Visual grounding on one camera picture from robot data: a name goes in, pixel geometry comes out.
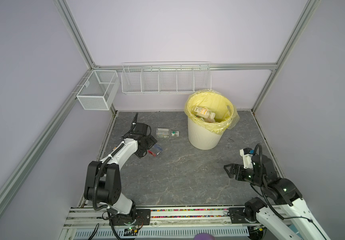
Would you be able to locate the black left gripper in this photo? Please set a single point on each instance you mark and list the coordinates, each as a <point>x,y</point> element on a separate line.
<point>151,141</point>

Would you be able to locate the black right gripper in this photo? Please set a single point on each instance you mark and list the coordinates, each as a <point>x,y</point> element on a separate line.
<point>240,168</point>

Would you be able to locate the clear bottle green cap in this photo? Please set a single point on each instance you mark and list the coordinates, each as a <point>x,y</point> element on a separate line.
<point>166,133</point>

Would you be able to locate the small bottle blue red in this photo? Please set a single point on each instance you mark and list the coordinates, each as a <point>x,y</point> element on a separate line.
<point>155,150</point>

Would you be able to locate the white bottle orange label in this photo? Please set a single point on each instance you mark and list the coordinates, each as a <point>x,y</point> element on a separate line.
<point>204,112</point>

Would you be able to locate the clear bottle red cap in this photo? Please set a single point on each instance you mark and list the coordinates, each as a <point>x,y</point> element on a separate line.
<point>210,120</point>

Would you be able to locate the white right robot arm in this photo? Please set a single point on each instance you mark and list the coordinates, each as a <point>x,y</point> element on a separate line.
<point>279,207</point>

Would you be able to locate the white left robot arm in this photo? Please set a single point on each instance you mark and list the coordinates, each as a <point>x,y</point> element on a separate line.
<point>103,181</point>

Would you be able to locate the white ribbed trash bin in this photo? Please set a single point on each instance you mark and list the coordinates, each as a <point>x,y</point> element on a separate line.
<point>200,137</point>

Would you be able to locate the yellow bin liner bag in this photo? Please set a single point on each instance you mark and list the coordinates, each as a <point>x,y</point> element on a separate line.
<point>211,110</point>

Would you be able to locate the white mesh box basket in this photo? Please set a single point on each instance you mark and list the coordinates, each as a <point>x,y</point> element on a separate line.
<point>99,90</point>

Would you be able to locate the purple object bottom edge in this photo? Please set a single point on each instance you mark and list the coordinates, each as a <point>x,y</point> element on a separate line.
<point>204,236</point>

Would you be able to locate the white wire shelf basket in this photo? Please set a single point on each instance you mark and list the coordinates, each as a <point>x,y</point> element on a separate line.
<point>165,77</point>

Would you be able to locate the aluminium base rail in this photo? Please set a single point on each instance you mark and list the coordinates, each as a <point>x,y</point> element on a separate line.
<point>162,222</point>

